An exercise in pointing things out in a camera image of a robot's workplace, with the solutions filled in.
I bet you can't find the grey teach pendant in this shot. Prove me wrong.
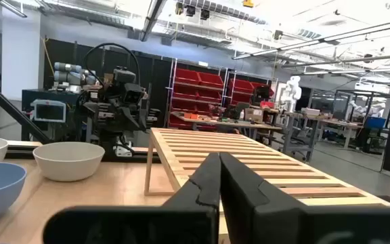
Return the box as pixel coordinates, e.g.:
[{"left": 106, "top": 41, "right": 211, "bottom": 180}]
[{"left": 30, "top": 99, "right": 68, "bottom": 123}]

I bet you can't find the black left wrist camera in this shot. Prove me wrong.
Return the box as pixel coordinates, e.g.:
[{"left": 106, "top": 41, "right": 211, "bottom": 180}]
[{"left": 123, "top": 83, "right": 146, "bottom": 106}]

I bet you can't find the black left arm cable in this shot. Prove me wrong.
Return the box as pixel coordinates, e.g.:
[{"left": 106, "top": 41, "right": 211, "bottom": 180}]
[{"left": 82, "top": 42, "right": 142, "bottom": 89}]

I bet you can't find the grey metal workbench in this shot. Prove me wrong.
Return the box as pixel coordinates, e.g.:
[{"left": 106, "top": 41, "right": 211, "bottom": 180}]
[{"left": 281, "top": 110, "right": 365, "bottom": 162}]

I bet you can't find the cluttered workbench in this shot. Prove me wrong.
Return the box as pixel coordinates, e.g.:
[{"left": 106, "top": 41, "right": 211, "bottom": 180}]
[{"left": 171, "top": 111, "right": 284, "bottom": 143}]

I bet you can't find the long ceiling light strip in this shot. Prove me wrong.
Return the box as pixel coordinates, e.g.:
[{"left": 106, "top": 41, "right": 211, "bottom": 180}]
[{"left": 232, "top": 18, "right": 390, "bottom": 60}]

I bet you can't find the red bin storage rack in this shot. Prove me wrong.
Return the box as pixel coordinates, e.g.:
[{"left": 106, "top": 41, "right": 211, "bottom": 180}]
[
  {"left": 167, "top": 58, "right": 230, "bottom": 131},
  {"left": 227, "top": 69, "right": 277, "bottom": 106}
]

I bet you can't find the black partition wall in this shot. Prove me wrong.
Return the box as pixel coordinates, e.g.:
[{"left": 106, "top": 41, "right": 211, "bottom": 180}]
[{"left": 42, "top": 38, "right": 175, "bottom": 129}]

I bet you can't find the cardboard box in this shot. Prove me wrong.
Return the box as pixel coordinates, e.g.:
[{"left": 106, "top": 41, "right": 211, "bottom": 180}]
[{"left": 244, "top": 107, "right": 265, "bottom": 123}]

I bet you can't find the white humanoid robot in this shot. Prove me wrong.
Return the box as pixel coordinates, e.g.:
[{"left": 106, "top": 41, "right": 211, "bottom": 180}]
[{"left": 279, "top": 75, "right": 303, "bottom": 113}]

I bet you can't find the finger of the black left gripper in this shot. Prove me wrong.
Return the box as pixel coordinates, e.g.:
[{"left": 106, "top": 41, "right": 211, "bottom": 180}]
[
  {"left": 118, "top": 106, "right": 142, "bottom": 132},
  {"left": 139, "top": 99, "right": 149, "bottom": 131}
]

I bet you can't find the blue storage bin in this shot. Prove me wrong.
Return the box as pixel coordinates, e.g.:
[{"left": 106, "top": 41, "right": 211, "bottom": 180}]
[{"left": 364, "top": 117, "right": 387, "bottom": 129}]

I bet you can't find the wooden slatted shelf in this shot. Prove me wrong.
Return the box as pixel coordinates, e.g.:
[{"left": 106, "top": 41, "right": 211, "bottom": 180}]
[{"left": 144, "top": 127, "right": 390, "bottom": 244}]

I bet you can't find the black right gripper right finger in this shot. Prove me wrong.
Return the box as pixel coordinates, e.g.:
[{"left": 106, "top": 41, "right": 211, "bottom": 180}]
[{"left": 219, "top": 152, "right": 390, "bottom": 244}]

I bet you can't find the black equipment cabinet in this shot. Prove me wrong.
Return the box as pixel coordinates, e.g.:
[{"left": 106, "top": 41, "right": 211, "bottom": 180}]
[{"left": 21, "top": 88, "right": 81, "bottom": 142}]

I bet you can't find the beige grey bowl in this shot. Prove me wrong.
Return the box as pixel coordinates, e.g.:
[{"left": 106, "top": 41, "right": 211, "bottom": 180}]
[{"left": 32, "top": 141, "right": 106, "bottom": 182}]

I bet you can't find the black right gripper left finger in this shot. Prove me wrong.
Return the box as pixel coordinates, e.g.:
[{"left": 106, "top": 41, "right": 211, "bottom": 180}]
[{"left": 42, "top": 152, "right": 221, "bottom": 244}]

